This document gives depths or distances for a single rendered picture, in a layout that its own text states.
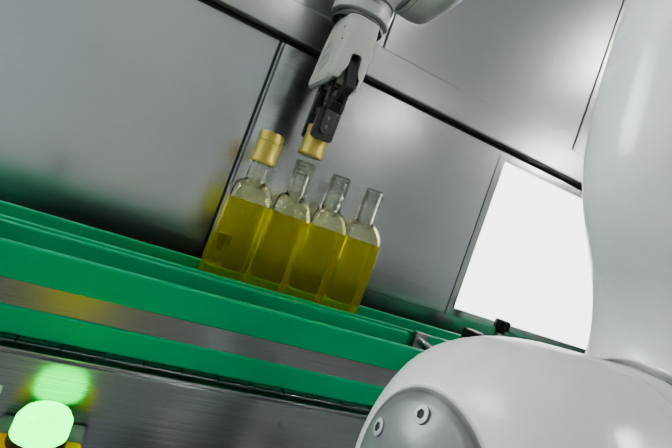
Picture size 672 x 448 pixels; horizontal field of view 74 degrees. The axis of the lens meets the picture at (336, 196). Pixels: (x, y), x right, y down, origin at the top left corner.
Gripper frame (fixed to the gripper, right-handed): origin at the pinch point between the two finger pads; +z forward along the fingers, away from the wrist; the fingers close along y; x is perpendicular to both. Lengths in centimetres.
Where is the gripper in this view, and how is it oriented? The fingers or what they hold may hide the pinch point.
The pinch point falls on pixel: (320, 126)
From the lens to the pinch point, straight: 63.9
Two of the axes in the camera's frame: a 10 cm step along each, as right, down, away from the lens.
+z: -3.4, 9.4, -0.4
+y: 3.5, 0.9, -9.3
